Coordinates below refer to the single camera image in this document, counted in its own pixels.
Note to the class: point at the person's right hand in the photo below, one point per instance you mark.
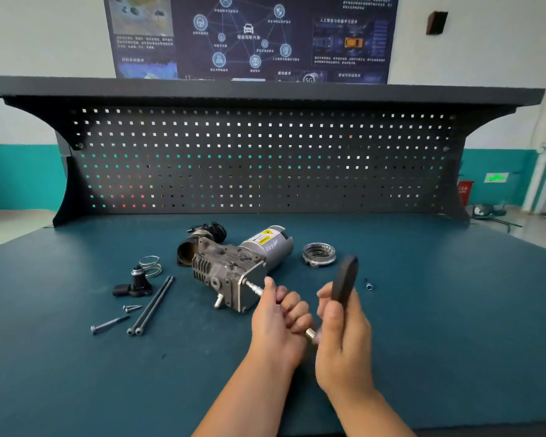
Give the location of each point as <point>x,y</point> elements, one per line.
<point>343,350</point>

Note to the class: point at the person's left hand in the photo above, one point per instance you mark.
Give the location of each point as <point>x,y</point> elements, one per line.
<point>273,327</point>

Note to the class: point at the person's right thumb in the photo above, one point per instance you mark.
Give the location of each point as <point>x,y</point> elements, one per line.
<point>326,299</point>

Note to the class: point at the person's left thumb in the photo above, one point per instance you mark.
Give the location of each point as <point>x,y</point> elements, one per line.
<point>270,290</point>

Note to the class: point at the person's left middle finger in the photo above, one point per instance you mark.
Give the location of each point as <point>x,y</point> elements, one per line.
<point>293,302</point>

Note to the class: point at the person's left little finger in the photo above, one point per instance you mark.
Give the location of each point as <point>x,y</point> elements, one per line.
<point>305,325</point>

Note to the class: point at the person's right forearm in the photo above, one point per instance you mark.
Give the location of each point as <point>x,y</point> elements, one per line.
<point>368,416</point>

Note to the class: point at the person's left forearm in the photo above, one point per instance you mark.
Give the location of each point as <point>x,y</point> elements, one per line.
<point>250,395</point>

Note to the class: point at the grey metal air compressor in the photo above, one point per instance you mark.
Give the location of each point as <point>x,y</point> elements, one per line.
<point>236,268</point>

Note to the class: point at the small metal fitting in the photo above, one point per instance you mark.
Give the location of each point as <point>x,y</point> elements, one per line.
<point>369,285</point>

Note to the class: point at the black plastic intake housing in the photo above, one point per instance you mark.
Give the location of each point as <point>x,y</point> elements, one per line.
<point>189,252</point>

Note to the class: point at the long black bolt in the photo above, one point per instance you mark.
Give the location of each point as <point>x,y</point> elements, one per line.
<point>149,305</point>
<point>155,305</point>

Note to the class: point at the metal coil spring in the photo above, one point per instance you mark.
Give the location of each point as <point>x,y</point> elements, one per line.
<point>150,266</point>

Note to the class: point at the black perforated pegboard panel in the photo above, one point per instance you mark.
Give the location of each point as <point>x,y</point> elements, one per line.
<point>264,163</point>

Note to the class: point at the black plastic sensor connector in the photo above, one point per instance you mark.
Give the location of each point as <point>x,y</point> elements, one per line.
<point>136,286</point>

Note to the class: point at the medium grey bolt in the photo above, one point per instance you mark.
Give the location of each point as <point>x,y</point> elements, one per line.
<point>109,324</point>

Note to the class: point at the red fire extinguisher box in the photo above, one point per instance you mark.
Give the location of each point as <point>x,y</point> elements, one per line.
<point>465,192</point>

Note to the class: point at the dark floor device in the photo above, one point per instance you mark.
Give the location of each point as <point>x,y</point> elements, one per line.
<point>484,211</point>

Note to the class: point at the black workbench shelf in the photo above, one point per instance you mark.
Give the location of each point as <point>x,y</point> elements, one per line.
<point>264,88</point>

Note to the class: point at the green exit sign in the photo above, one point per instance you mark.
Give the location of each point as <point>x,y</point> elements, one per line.
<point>496,178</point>

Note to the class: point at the dark blue wall poster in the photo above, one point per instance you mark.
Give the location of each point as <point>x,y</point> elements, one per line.
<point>255,36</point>

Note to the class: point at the white wall pipe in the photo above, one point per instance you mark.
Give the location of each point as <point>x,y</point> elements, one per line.
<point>541,145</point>

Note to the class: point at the brown wall box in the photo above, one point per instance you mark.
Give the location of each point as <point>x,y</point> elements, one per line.
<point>436,22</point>

